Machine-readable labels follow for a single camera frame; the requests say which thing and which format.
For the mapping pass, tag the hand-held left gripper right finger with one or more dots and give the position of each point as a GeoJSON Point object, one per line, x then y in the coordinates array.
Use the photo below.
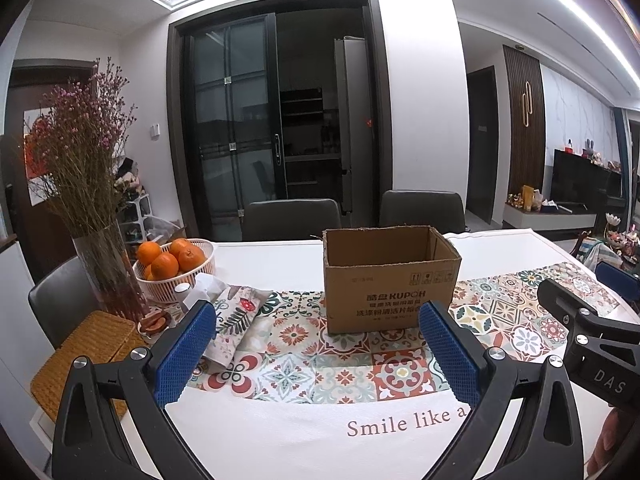
{"type": "Point", "coordinates": [447, 355]}

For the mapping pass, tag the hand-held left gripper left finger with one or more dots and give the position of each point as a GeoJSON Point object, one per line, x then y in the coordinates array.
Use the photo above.
{"type": "Point", "coordinates": [185, 355]}

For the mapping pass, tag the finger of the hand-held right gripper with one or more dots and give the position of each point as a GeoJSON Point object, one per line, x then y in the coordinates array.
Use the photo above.
{"type": "Point", "coordinates": [565, 302]}

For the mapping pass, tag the cardboard box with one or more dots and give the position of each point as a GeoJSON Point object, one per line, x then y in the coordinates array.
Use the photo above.
{"type": "Point", "coordinates": [380, 290]}

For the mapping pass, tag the person's right hand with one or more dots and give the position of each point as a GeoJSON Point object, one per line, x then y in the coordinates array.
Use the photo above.
{"type": "Point", "coordinates": [615, 440]}

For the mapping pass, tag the small white dish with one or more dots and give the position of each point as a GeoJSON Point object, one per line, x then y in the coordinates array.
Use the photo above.
{"type": "Point", "coordinates": [155, 322]}

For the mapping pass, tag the blue chair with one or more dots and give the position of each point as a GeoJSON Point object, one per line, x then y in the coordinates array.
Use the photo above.
{"type": "Point", "coordinates": [617, 280]}

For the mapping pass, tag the leaf-print fabric tissue cover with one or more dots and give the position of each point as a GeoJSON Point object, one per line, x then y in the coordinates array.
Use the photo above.
{"type": "Point", "coordinates": [240, 317]}

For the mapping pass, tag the white tissue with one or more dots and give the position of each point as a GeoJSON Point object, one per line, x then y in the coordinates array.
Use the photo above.
{"type": "Point", "coordinates": [205, 287]}

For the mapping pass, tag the white plastic basket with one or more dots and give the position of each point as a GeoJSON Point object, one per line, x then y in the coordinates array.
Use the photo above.
{"type": "Point", "coordinates": [200, 275]}

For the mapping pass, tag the white television cabinet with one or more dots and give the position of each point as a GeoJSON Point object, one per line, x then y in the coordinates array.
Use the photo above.
{"type": "Point", "coordinates": [545, 219]}

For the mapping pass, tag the orange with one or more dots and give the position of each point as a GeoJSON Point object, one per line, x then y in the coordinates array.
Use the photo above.
{"type": "Point", "coordinates": [180, 246]}
{"type": "Point", "coordinates": [149, 252]}
{"type": "Point", "coordinates": [164, 266]}
{"type": "Point", "coordinates": [192, 259]}

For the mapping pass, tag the woven rattan mat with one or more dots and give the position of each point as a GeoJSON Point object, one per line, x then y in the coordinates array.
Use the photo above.
{"type": "Point", "coordinates": [85, 350]}

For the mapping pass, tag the glass vase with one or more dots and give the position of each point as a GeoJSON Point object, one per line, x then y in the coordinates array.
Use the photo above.
{"type": "Point", "coordinates": [112, 270]}

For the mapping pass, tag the black television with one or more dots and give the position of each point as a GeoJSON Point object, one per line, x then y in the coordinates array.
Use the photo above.
{"type": "Point", "coordinates": [582, 177]}

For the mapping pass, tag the patterned table runner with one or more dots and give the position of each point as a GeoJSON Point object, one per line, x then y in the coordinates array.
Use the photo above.
{"type": "Point", "coordinates": [320, 360]}

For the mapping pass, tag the dark grey dining chair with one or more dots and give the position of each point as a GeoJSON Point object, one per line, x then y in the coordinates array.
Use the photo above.
{"type": "Point", "coordinates": [57, 300]}
{"type": "Point", "coordinates": [422, 210]}
{"type": "Point", "coordinates": [290, 220]}

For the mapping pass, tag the cluttered shoe shelf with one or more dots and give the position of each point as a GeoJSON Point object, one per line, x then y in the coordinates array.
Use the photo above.
{"type": "Point", "coordinates": [132, 200]}

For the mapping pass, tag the dark interior door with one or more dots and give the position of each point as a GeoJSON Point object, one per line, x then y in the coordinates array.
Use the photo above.
{"type": "Point", "coordinates": [482, 145]}

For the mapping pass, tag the brown wooden door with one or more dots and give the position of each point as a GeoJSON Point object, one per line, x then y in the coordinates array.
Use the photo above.
{"type": "Point", "coordinates": [30, 240]}

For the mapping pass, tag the dried flower bouquet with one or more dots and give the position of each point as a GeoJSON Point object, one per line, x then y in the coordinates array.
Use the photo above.
{"type": "Point", "coordinates": [85, 150]}

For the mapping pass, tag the dark sliding glass door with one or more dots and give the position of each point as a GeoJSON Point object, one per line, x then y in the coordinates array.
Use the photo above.
{"type": "Point", "coordinates": [235, 125]}

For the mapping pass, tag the grey refrigerator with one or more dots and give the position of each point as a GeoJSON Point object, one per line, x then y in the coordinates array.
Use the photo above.
{"type": "Point", "coordinates": [350, 125]}

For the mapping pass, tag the white wall switch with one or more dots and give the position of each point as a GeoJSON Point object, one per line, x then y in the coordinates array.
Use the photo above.
{"type": "Point", "coordinates": [155, 131]}

